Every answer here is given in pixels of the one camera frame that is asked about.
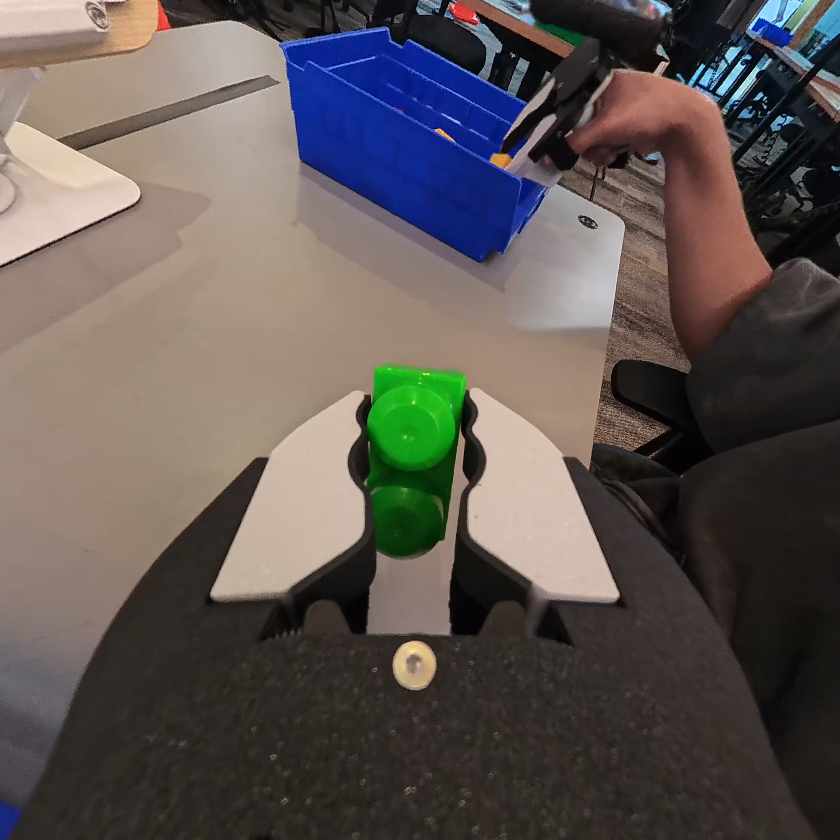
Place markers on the black office chair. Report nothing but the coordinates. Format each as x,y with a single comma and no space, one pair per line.
446,39

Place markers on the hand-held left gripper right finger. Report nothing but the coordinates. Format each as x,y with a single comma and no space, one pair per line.
538,512

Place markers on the black chair armrest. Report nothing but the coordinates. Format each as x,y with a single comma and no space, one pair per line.
649,394

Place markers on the wooden background table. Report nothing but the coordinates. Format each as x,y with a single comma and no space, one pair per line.
518,26

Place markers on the green box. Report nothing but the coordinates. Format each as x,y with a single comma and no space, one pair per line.
558,34

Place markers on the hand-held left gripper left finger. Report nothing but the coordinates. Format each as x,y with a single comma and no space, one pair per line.
295,512

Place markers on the white stand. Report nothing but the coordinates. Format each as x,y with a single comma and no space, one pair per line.
59,190

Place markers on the person's right hand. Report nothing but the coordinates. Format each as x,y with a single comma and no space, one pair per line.
630,118

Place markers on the blue plastic bin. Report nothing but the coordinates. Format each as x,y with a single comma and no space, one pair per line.
394,164
8,823

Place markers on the green two-stud toy block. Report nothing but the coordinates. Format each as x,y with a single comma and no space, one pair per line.
410,426

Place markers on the person's right forearm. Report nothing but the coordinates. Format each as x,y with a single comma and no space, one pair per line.
709,229

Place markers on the grey desk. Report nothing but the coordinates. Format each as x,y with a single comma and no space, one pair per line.
262,295

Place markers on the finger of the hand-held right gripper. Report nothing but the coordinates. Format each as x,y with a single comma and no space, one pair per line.
539,108
538,170

